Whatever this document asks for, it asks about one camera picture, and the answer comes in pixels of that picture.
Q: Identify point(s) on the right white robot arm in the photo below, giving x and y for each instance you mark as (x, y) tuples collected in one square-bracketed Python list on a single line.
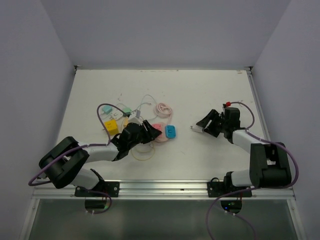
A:
[(268, 163)]

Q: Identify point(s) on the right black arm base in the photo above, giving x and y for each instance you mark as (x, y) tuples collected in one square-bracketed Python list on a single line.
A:
[(217, 188)]

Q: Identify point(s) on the aluminium front rail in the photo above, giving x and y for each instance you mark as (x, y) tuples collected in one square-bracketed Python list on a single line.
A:
[(137, 190)]

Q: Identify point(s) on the white adapter plug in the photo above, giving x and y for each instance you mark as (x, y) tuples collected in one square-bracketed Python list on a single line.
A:
[(116, 114)]

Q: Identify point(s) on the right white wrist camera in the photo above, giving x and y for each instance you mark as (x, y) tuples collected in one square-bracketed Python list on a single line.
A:
[(227, 104)]

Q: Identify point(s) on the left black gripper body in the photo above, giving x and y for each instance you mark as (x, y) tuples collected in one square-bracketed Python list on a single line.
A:
[(142, 137)]

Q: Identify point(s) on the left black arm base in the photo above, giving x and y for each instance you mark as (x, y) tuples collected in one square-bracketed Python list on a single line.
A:
[(97, 188)]

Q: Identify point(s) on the yellow plug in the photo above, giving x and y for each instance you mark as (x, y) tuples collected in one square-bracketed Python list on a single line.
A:
[(124, 123)]

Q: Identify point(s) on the blue socket cube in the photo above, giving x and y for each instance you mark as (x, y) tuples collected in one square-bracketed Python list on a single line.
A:
[(170, 131)]

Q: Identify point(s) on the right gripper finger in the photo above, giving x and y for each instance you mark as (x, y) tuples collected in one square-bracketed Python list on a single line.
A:
[(212, 117), (214, 130)]

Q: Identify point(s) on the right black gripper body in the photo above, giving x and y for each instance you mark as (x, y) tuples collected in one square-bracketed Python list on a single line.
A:
[(226, 124)]

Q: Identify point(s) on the green plug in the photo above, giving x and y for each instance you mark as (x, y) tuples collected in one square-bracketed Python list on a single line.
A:
[(126, 112)]

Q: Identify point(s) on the yellow socket cube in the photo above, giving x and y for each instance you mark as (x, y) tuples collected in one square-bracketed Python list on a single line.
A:
[(112, 127)]

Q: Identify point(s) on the pink socket cube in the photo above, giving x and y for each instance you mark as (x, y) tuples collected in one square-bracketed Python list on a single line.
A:
[(159, 126)]

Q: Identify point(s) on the teal charger plug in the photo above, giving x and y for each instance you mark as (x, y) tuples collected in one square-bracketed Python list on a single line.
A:
[(106, 109)]

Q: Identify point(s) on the white adapter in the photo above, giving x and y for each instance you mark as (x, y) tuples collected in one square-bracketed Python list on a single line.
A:
[(197, 128)]

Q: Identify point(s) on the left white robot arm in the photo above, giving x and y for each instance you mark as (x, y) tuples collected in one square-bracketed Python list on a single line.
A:
[(63, 165)]

